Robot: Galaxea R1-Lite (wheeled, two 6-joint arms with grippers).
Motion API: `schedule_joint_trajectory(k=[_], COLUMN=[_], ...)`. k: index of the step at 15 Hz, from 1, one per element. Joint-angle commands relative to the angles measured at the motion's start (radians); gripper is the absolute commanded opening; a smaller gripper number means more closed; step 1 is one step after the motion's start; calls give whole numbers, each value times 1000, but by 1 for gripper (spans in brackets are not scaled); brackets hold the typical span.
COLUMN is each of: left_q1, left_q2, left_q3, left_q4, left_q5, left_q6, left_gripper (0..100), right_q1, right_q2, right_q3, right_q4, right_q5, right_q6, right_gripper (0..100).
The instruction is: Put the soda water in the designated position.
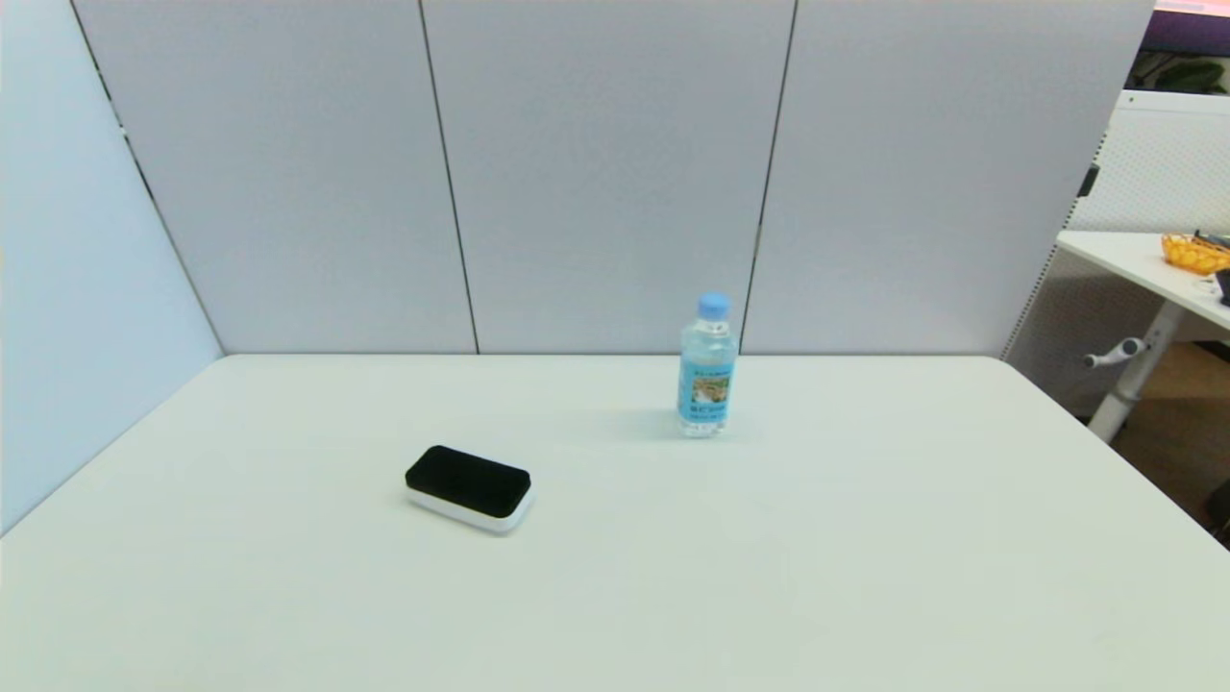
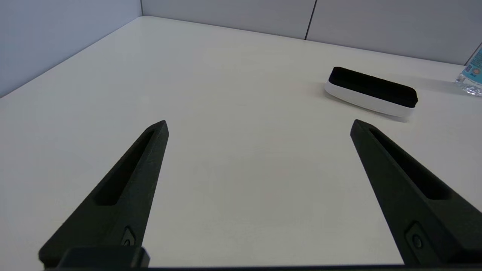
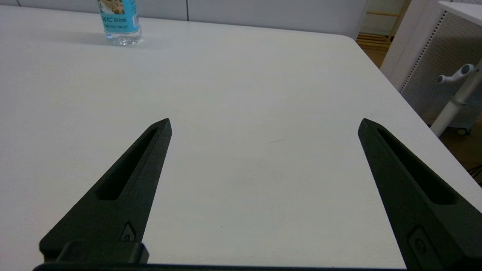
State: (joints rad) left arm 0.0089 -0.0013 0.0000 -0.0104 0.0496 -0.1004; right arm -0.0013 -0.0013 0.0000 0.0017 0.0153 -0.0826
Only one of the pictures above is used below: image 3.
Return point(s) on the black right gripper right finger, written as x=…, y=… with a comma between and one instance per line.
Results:
x=406, y=210

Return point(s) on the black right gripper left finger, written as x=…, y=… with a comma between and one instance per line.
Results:
x=113, y=218

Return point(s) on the clear bottle with blue label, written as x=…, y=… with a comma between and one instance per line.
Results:
x=120, y=22

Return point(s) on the white side desk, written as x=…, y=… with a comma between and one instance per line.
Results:
x=452, y=109

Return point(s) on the wooden shelf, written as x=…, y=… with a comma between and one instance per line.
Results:
x=376, y=39

